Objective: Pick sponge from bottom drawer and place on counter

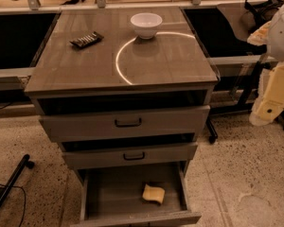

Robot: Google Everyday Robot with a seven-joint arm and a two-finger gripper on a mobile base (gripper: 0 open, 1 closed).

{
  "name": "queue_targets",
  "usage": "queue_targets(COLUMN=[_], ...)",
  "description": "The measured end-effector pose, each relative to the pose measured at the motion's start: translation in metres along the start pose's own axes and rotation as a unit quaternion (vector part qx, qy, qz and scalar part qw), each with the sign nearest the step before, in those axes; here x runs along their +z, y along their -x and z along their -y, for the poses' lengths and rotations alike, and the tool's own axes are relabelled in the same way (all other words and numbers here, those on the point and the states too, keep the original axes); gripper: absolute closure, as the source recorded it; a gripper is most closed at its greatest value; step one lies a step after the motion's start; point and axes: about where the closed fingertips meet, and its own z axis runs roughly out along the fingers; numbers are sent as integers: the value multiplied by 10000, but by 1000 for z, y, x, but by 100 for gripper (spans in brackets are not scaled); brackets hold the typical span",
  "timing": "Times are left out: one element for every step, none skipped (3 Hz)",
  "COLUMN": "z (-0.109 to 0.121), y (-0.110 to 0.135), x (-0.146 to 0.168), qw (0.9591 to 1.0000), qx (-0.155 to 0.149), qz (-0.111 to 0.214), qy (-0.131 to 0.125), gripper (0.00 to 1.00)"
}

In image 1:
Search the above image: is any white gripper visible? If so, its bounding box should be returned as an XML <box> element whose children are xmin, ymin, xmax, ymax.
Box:
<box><xmin>247</xmin><ymin>22</ymin><xmax>284</xmax><ymax>126</ymax></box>

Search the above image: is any yellow sponge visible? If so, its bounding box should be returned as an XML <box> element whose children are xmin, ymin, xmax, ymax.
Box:
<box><xmin>142</xmin><ymin>184</ymin><xmax>165</xmax><ymax>204</ymax></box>

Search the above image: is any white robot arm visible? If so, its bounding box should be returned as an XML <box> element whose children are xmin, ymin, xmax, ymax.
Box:
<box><xmin>247</xmin><ymin>5</ymin><xmax>284</xmax><ymax>126</ymax></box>

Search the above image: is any top grey drawer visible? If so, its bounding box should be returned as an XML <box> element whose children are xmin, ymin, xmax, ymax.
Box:
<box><xmin>40</xmin><ymin>106</ymin><xmax>209</xmax><ymax>142</ymax></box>

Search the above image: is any middle grey drawer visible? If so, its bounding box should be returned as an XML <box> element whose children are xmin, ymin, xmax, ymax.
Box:
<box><xmin>62</xmin><ymin>142</ymin><xmax>197</xmax><ymax>169</ymax></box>

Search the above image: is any grey wooden drawer cabinet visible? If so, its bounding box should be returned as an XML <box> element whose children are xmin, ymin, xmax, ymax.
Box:
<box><xmin>24</xmin><ymin>6</ymin><xmax>220</xmax><ymax>227</ymax></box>

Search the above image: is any bottom grey open drawer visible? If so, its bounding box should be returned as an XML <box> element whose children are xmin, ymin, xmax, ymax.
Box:
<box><xmin>71</xmin><ymin>163</ymin><xmax>201</xmax><ymax>227</ymax></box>

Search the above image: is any black rolling side table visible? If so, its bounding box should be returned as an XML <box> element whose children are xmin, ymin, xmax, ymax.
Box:
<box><xmin>205</xmin><ymin>2</ymin><xmax>284</xmax><ymax>145</ymax></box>

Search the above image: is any black VR headset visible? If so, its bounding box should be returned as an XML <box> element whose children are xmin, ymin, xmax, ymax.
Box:
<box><xmin>244</xmin><ymin>0</ymin><xmax>284</xmax><ymax>32</ymax></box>

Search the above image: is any white ceramic bowl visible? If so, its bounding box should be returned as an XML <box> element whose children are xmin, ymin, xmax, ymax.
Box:
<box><xmin>131</xmin><ymin>12</ymin><xmax>163</xmax><ymax>39</ymax></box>

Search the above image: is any dark snack bar packet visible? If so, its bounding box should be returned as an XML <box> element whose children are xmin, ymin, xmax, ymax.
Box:
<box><xmin>71</xmin><ymin>31</ymin><xmax>103</xmax><ymax>49</ymax></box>

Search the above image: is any black stand leg left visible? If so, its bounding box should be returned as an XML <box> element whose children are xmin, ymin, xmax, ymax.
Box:
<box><xmin>0</xmin><ymin>154</ymin><xmax>34</xmax><ymax>208</ymax></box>

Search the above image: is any black floor cable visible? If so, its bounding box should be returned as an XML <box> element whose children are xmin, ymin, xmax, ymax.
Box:
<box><xmin>0</xmin><ymin>179</ymin><xmax>27</xmax><ymax>227</ymax></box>

